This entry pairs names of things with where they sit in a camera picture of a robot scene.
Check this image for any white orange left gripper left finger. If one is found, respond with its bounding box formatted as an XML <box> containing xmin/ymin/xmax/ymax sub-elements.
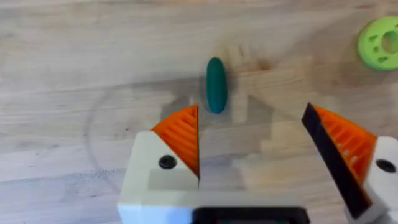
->
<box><xmin>117</xmin><ymin>104</ymin><xmax>200</xmax><ymax>224</ymax></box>

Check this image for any white orange left gripper right finger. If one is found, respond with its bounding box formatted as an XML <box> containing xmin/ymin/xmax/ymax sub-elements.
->
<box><xmin>300</xmin><ymin>102</ymin><xmax>398</xmax><ymax>224</ymax></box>

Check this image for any dark green toy cucumber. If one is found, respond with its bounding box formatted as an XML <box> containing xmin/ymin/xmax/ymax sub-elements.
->
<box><xmin>205</xmin><ymin>56</ymin><xmax>228</xmax><ymax>115</ymax></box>

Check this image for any green disc with holes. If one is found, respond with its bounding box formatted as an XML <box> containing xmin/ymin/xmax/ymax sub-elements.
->
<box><xmin>356</xmin><ymin>16</ymin><xmax>398</xmax><ymax>72</ymax></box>

